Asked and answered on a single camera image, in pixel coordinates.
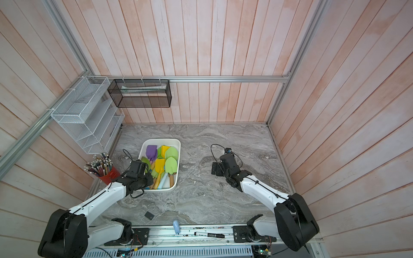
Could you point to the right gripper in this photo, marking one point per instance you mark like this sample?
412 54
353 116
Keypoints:
215 165

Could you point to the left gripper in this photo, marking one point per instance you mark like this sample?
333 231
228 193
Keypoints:
150 180

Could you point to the green shovel yellow handle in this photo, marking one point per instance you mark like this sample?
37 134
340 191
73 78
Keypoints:
172 152

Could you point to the olive green pointed shovel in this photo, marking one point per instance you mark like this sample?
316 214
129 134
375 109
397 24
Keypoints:
147 161

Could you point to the light blue shovel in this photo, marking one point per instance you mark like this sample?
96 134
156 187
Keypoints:
163 180

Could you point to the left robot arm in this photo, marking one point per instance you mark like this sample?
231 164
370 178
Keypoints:
69 233

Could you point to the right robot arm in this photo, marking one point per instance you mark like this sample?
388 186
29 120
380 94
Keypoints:
292 221

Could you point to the purple shovel square blade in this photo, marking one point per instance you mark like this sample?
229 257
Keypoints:
152 152

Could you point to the light green shovel wide blade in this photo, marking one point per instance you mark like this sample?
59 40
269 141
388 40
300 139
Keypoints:
171 168

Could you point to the white plastic storage box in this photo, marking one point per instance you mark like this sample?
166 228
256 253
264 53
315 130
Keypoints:
159 142

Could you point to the red cup of pencils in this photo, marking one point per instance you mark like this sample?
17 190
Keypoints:
103 168

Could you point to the small black square piece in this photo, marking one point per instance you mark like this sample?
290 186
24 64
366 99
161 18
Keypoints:
149 215

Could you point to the light blue small cylinder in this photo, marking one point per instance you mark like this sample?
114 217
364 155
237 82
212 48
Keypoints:
176 226

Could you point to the black marker pen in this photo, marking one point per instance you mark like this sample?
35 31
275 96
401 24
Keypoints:
210 235

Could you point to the white wire mesh shelf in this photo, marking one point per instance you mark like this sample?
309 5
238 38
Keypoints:
89 118

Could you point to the black mesh wall basket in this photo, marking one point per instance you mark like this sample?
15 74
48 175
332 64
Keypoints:
139 93

